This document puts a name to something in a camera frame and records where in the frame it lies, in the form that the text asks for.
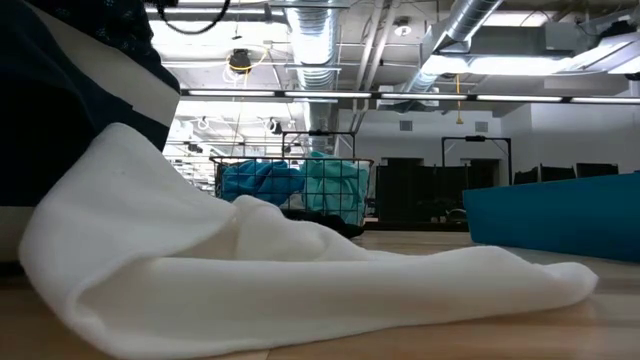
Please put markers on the aqua turquoise cloth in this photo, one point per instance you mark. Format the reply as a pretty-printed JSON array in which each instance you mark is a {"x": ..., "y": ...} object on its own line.
[{"x": 335, "y": 185}]

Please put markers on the white cloth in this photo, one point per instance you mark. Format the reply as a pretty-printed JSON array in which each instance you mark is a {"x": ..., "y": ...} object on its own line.
[{"x": 302, "y": 202}]

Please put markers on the bright blue cloth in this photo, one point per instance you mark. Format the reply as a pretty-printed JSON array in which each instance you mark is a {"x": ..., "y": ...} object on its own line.
[{"x": 260, "y": 180}]

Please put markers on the pale blue collared shirt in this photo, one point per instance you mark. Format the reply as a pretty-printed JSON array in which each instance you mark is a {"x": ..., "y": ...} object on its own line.
[{"x": 300, "y": 300}]

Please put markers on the navy dotted cloth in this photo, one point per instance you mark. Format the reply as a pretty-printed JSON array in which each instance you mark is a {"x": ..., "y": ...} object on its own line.
[{"x": 100, "y": 20}]

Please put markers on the long ceiling light bar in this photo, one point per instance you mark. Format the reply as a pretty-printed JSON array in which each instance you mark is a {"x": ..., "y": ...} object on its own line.
[{"x": 325, "y": 94}]

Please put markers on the black partition panels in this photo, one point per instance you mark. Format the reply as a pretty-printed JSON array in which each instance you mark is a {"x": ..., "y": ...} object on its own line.
[{"x": 415, "y": 190}]

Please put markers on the black screen panel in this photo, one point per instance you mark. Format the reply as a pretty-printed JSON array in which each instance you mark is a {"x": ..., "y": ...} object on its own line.
[
  {"x": 526, "y": 176},
  {"x": 597, "y": 170},
  {"x": 557, "y": 173}
]

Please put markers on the teal plastic tray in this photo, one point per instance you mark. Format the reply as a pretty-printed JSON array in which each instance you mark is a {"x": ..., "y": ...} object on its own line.
[{"x": 550, "y": 215}]

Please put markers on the navy fabric bin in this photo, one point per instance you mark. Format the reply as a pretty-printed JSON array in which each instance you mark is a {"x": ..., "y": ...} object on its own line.
[{"x": 50, "y": 125}]

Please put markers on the black gantry frame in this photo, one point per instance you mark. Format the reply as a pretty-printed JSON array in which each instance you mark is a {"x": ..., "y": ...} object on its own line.
[
  {"x": 320, "y": 133},
  {"x": 475, "y": 138}
]

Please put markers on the black aluminium table frame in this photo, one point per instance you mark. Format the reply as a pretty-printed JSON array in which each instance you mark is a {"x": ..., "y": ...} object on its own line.
[{"x": 415, "y": 226}]

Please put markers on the silver round air duct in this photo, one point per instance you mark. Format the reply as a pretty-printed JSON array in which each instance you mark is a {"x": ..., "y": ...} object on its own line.
[
  {"x": 470, "y": 20},
  {"x": 315, "y": 40}
]

